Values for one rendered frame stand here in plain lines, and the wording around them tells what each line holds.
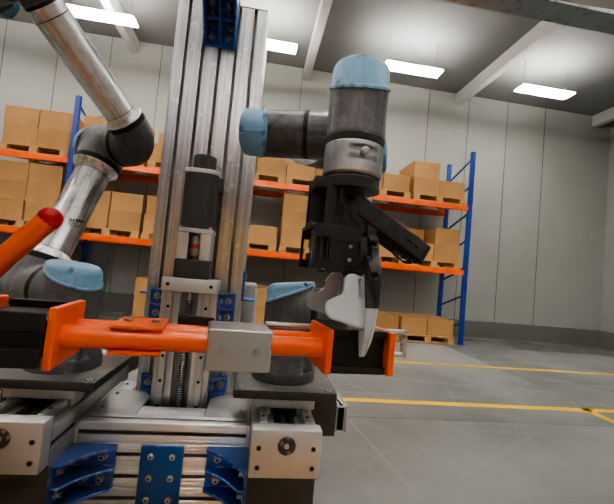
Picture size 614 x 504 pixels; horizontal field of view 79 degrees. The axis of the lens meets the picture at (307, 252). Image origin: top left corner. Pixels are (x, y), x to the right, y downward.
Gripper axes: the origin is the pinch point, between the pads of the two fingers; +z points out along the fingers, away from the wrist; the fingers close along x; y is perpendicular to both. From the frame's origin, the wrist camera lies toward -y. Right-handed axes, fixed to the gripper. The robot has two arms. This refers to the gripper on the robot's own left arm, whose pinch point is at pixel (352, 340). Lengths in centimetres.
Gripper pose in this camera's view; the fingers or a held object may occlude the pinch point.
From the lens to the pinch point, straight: 48.2
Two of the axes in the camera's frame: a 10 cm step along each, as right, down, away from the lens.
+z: -1.0, 9.9, -0.6
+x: 2.4, -0.3, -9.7
